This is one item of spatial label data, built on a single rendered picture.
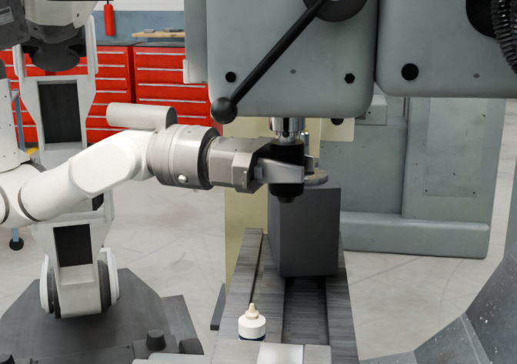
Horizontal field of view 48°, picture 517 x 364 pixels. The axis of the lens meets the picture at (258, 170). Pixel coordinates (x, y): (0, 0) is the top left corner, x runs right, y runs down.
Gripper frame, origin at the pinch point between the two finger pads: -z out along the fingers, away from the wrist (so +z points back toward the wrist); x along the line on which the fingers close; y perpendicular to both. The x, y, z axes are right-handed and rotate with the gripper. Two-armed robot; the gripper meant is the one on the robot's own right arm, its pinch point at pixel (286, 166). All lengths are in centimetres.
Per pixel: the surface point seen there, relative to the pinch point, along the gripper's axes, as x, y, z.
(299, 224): 31.6, 21.2, 6.5
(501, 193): 387, 124, -56
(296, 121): -1.6, -6.6, -1.6
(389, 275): 222, 124, 7
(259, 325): -0.7, 24.2, 3.4
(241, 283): 25.2, 32.6, 16.2
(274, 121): -2.1, -6.5, 1.2
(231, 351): -11.8, 21.4, 3.4
